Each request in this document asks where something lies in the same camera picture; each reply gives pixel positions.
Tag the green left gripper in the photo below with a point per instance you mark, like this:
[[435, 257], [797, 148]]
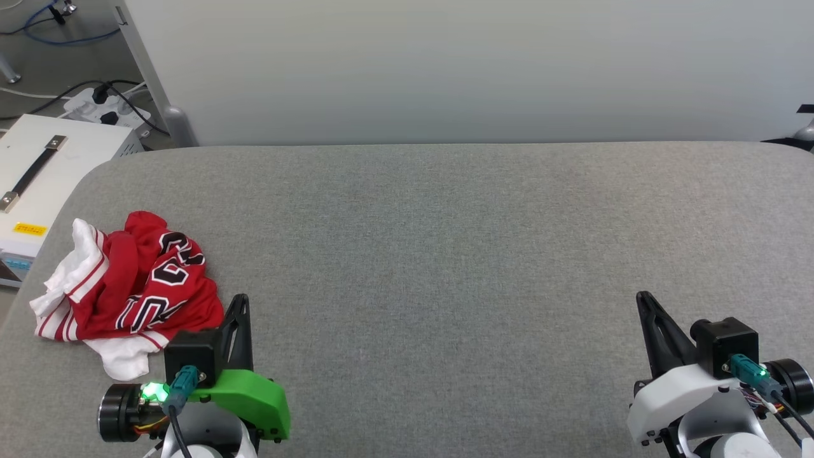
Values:
[[254, 397]]

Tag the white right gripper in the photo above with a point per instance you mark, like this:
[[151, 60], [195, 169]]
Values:
[[674, 397]]

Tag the red and white jersey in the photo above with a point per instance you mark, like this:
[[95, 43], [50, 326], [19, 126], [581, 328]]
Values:
[[127, 273]]

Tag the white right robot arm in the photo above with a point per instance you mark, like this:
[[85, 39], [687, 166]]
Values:
[[738, 439]]

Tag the black cylindrical right gripper motor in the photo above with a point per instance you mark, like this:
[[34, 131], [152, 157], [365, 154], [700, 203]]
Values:
[[793, 381]]

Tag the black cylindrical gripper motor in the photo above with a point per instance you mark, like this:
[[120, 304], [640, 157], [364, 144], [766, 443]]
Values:
[[793, 381], [121, 412]]

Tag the black cylindrical left gripper motor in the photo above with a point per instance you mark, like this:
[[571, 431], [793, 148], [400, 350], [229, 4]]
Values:
[[121, 412]]

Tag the yellow warning label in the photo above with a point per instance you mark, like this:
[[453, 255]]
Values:
[[30, 229]]

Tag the black floor object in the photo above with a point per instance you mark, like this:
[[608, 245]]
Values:
[[788, 143]]

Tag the white metal equipment box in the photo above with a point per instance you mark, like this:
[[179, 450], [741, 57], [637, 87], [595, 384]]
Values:
[[70, 165]]

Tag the white power strip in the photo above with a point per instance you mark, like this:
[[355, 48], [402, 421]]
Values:
[[124, 111]]

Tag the black power plug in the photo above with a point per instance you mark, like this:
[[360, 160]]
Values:
[[109, 118], [100, 94]]

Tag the grey partition foot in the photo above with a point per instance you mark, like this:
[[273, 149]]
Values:
[[806, 131]]

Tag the grey furniture leg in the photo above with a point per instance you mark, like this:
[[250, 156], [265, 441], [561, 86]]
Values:
[[9, 70]]

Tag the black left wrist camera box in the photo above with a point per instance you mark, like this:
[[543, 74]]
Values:
[[194, 350]]

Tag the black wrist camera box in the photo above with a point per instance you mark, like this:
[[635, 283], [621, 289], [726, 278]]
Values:
[[194, 350], [725, 340]]

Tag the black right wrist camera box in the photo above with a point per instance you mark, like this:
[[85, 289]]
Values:
[[725, 340]]

